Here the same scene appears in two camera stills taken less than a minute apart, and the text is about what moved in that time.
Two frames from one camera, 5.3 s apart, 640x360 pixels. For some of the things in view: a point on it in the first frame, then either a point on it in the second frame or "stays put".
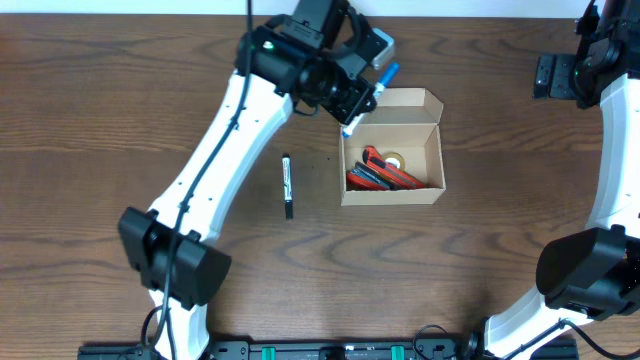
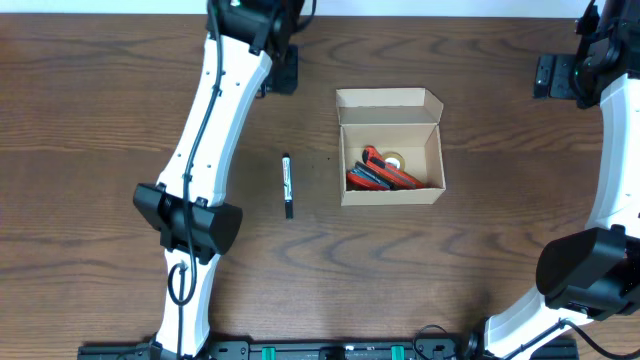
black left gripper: (361, 96) → (290, 78)
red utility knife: (372, 156) stays put
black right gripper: (560, 84) stays put
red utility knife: (362, 177) stays put
